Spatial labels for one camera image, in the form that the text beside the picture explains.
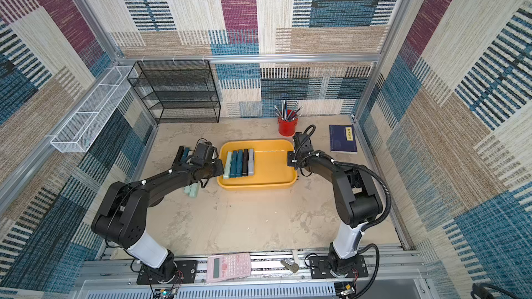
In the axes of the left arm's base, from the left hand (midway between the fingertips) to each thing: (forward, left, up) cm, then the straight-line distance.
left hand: (222, 166), depth 94 cm
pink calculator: (-38, -6, -5) cm, 39 cm away
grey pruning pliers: (+4, -13, -3) cm, 13 cm away
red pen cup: (+25, -31, -2) cm, 40 cm away
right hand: (+4, -34, -1) cm, 34 cm away
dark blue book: (+20, -60, -5) cm, 64 cm away
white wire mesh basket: (-3, +42, +28) cm, 50 cm away
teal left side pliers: (+9, +20, -3) cm, 22 cm away
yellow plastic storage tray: (+2, -22, -6) cm, 23 cm away
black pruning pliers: (+4, -10, -3) cm, 11 cm away
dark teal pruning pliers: (+3, -7, -2) cm, 8 cm away
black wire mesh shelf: (+38, +26, +14) cm, 48 cm away
